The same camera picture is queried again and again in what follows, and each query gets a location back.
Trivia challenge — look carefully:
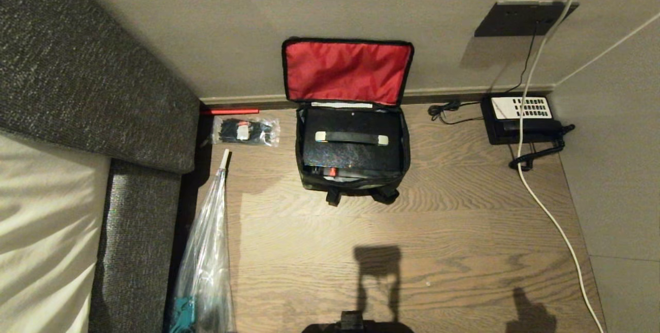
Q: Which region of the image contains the red lined bag lid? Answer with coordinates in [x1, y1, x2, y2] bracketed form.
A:
[282, 38, 415, 109]

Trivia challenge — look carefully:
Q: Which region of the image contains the clear plastic umbrella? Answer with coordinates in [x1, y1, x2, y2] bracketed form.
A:
[170, 148, 237, 333]

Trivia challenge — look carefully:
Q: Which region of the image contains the black desk telephone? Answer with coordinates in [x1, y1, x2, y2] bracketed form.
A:
[481, 95, 575, 172]

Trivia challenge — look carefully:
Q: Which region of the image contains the grey fabric headboard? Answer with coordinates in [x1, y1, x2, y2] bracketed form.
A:
[0, 0, 202, 175]

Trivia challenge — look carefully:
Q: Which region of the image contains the white bed sheet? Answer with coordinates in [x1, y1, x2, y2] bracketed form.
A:
[0, 132, 112, 333]

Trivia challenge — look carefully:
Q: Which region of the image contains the black case with handle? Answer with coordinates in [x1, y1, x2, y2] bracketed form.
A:
[302, 108, 403, 173]

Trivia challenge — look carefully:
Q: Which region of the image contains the bag of black cable ties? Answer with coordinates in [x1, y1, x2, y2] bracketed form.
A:
[211, 116, 281, 148]

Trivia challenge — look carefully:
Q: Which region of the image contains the white cable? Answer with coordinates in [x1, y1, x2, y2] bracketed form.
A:
[516, 0, 605, 333]

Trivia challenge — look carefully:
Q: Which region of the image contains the black cable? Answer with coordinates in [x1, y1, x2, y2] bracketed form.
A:
[428, 20, 540, 125]

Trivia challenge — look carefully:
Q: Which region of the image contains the grey fabric bed frame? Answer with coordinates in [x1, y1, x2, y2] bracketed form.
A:
[89, 159, 182, 333]

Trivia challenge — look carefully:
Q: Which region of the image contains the black wall socket plate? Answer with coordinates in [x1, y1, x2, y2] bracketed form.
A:
[474, 1, 580, 38]

